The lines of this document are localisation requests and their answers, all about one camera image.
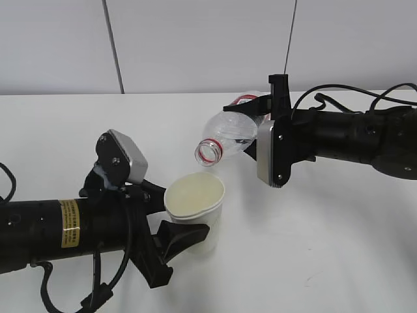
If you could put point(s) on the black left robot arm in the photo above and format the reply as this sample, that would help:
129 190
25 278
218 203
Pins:
45 230

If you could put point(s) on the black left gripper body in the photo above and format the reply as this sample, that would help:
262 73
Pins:
108 215

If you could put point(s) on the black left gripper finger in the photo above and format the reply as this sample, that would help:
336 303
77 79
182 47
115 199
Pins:
172 239
153 197

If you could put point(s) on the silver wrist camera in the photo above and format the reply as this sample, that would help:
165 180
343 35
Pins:
275 152
119 160

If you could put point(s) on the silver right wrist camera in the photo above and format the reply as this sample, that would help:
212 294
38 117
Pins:
275 152

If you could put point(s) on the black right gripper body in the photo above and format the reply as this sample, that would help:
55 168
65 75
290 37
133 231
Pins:
302 122

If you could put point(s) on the clear plastic water bottle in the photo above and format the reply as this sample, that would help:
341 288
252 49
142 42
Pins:
227 134

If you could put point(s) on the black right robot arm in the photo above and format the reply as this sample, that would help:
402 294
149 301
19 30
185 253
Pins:
316 125

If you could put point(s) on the white paper cup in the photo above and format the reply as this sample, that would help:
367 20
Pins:
197 198

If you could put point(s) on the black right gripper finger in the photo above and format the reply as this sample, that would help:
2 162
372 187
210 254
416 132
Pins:
251 150
251 104

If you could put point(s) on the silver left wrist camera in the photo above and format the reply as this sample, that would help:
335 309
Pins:
119 160

